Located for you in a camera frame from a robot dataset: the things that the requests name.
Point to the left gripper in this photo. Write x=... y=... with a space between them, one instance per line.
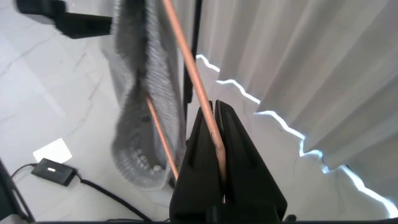
x=37 y=6

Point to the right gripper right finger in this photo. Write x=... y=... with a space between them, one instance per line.
x=255 y=193

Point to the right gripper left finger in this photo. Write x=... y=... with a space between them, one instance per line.
x=196 y=186

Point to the pale grey shorts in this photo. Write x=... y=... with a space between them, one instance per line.
x=155 y=46

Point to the pink clothes hanger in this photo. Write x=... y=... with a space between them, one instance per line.
x=188 y=62

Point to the black clothes rack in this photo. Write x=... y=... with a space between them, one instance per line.
x=196 y=31

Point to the black power adapter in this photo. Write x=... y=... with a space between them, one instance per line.
x=56 y=172

